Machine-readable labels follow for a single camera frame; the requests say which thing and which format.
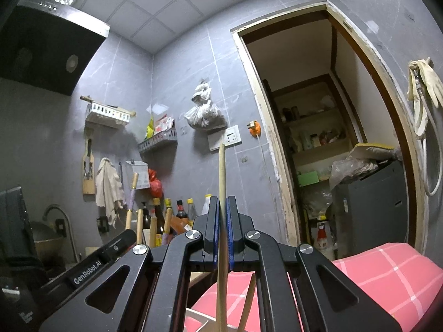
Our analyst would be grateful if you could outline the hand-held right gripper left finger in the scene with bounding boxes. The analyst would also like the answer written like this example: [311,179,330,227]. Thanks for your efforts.
[39,196,220,332]

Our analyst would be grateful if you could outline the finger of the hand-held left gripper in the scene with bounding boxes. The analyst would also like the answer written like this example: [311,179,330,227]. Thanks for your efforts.
[100,229,136,263]

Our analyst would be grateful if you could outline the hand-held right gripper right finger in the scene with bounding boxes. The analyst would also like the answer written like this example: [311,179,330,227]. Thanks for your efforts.
[226,196,403,332]

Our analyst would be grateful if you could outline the wooden chopstick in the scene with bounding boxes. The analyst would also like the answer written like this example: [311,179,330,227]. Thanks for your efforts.
[239,274,257,331]
[215,143,229,332]

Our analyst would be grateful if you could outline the clear bottle yellow cap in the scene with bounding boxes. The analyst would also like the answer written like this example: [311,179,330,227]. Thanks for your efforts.
[187,199,198,229]

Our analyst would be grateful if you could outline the orange food packet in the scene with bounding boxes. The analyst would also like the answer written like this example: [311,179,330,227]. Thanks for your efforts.
[171,216,192,236]

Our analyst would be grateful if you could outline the dark bottle white label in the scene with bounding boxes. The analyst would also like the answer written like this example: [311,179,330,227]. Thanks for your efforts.
[140,202,152,230]

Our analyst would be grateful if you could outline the dark sauce bottle yellow cap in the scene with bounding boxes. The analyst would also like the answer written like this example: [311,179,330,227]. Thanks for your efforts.
[152,198,165,246]

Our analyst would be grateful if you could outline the wooden rolling pin purple wrap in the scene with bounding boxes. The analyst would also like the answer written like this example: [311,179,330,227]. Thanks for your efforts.
[125,172,139,230]

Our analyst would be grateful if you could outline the hanging beige dishcloth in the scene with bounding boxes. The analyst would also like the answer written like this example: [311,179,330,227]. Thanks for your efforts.
[95,157,126,229]

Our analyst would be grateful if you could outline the red plastic bag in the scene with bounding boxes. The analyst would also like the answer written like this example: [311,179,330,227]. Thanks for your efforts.
[148,169,163,198]

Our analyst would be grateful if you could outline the wooden knife block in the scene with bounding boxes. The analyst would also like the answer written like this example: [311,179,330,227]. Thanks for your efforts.
[82,138,96,194]

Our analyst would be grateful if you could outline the white paper box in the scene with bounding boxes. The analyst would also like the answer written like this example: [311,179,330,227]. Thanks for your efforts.
[125,160,149,190]

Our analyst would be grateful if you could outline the metal faucet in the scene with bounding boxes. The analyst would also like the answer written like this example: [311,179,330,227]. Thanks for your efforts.
[43,205,78,261]

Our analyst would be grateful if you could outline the green box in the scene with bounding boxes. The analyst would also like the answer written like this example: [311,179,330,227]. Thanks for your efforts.
[298,171,319,187]

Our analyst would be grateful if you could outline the hanging clear plastic bag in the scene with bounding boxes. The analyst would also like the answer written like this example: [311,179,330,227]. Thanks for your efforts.
[183,83,227,130]

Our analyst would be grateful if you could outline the red white snack packet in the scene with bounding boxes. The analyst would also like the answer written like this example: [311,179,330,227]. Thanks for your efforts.
[154,115,174,134]

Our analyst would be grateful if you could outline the pantry shelf unit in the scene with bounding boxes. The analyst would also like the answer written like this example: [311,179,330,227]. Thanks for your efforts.
[272,74,357,215]

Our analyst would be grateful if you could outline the crumpled clear plastic bag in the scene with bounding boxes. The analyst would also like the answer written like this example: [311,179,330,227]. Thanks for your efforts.
[329,155,379,189]

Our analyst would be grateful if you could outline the pink checked cloth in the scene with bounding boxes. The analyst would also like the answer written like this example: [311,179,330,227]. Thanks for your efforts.
[183,242,443,332]

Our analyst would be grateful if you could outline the yellow edged board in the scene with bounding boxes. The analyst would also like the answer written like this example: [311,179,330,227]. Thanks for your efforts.
[351,143,402,161]

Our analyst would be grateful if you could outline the black range hood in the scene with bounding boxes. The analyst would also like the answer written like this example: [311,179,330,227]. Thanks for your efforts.
[0,0,111,95]

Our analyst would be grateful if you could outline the cream rubber gloves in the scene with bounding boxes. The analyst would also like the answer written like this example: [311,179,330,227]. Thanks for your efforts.
[408,58,443,139]

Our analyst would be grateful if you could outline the white wall socket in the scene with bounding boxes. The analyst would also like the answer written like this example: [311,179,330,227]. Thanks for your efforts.
[208,124,242,151]

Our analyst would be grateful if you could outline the wooden door frame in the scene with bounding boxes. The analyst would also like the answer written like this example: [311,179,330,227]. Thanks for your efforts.
[231,2,426,256]

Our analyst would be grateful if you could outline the grey wall basket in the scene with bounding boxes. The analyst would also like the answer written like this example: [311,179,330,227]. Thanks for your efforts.
[138,129,178,153]

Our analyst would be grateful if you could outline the white wall rack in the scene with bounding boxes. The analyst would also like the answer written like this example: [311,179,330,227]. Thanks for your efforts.
[80,95,136,128]

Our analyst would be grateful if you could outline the white hose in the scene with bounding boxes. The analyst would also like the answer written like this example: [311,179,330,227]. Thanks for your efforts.
[412,72,443,198]

